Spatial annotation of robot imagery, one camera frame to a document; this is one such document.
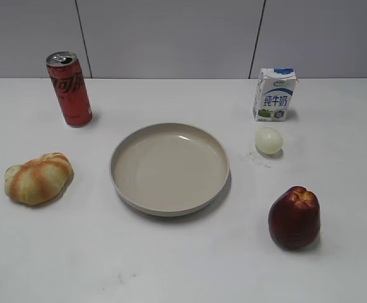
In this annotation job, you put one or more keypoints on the white blue milk carton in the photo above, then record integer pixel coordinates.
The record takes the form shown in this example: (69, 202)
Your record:
(274, 92)

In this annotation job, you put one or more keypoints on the beige round plate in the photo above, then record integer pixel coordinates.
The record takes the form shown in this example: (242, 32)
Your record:
(170, 170)

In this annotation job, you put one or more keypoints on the red cola can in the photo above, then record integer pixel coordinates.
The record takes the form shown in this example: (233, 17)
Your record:
(69, 85)

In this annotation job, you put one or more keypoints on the striped croissant bread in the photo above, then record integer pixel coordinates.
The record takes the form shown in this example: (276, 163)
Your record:
(38, 180)

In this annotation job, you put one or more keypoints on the dark red apple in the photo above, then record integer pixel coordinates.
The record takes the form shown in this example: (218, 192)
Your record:
(294, 219)

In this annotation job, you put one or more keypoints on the white egg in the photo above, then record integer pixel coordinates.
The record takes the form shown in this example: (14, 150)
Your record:
(269, 141)

